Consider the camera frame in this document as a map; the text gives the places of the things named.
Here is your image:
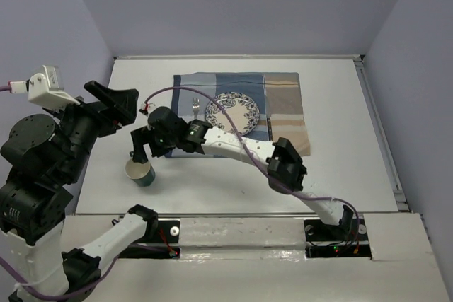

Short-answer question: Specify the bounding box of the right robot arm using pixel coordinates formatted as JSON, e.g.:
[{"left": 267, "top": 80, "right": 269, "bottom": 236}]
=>
[{"left": 125, "top": 107, "right": 360, "bottom": 241}]

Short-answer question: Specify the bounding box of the blue floral ceramic plate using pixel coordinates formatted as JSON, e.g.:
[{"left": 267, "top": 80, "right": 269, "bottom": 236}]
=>
[{"left": 205, "top": 92, "right": 260, "bottom": 136}]

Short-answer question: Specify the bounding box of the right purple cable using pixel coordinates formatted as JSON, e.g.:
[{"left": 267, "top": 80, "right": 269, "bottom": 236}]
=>
[{"left": 139, "top": 86, "right": 365, "bottom": 257}]

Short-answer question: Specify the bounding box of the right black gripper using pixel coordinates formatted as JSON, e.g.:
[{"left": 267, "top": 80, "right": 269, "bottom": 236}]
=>
[{"left": 131, "top": 124, "right": 178, "bottom": 163}]

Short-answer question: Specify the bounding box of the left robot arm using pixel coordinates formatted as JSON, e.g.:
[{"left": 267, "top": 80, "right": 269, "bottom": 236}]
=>
[{"left": 1, "top": 81, "right": 158, "bottom": 301}]

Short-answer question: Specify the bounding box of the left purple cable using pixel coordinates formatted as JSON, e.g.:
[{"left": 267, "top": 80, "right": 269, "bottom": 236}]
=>
[{"left": 0, "top": 79, "right": 123, "bottom": 299}]

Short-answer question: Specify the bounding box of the silver knife dark handle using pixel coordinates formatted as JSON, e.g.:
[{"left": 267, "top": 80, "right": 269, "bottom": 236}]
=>
[{"left": 266, "top": 117, "right": 273, "bottom": 141}]

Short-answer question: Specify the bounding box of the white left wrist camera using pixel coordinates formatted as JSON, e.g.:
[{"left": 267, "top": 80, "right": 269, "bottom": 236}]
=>
[{"left": 28, "top": 65, "right": 80, "bottom": 110}]

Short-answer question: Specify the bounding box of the silver fork dark handle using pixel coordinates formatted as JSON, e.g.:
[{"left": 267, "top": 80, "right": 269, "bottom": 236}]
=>
[{"left": 192, "top": 98, "right": 200, "bottom": 120}]

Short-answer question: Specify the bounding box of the blue plaid cloth placemat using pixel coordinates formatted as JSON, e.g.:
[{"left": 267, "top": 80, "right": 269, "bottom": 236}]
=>
[{"left": 171, "top": 72, "right": 311, "bottom": 157}]

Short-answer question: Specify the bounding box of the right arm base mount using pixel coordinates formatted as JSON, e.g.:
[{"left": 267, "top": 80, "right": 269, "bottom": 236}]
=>
[{"left": 304, "top": 218, "right": 372, "bottom": 259}]

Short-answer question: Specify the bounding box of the teal paper cup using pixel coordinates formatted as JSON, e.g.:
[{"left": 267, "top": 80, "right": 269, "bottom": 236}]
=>
[{"left": 125, "top": 151, "right": 156, "bottom": 187}]

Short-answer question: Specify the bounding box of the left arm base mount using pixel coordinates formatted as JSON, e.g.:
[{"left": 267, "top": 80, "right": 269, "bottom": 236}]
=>
[{"left": 120, "top": 219, "right": 180, "bottom": 260}]

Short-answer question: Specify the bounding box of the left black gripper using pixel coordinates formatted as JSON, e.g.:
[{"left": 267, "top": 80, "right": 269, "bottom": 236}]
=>
[{"left": 49, "top": 76, "right": 144, "bottom": 178}]

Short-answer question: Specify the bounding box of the aluminium right rail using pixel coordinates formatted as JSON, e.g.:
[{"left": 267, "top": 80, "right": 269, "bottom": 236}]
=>
[{"left": 354, "top": 55, "right": 411, "bottom": 212}]

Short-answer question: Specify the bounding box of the purple cable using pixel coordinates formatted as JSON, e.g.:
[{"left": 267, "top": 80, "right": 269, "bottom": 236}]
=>
[
  {"left": 139, "top": 86, "right": 365, "bottom": 257},
  {"left": 0, "top": 79, "right": 123, "bottom": 299}
]

